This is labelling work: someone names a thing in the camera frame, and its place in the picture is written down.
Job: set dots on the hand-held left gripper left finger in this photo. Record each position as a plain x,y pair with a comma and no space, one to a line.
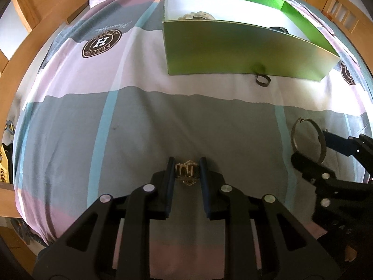
168,186

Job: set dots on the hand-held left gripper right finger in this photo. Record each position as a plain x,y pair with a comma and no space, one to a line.
204,186

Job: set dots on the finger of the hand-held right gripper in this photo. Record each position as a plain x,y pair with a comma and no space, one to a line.
336,143
311,167

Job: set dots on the silver bangle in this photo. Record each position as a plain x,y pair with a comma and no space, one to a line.
322,154

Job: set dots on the small gold hair clip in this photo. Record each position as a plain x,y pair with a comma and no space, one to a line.
186,170

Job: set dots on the black wrist watch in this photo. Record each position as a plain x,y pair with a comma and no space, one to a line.
279,29

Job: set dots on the green cardboard box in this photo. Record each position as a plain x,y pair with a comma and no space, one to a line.
233,49

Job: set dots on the white wrist watch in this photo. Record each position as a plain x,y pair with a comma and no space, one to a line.
198,14

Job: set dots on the plaid bed sheet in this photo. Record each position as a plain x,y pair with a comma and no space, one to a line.
174,116

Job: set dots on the black leather loop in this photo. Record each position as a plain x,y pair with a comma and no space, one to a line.
257,80

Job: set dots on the wooden bed footboard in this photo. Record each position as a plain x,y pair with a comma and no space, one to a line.
329,5

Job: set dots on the dark patterned cloth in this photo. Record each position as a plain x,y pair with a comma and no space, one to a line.
26,230

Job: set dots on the wooden bed headboard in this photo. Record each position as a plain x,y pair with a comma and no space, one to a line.
29,8

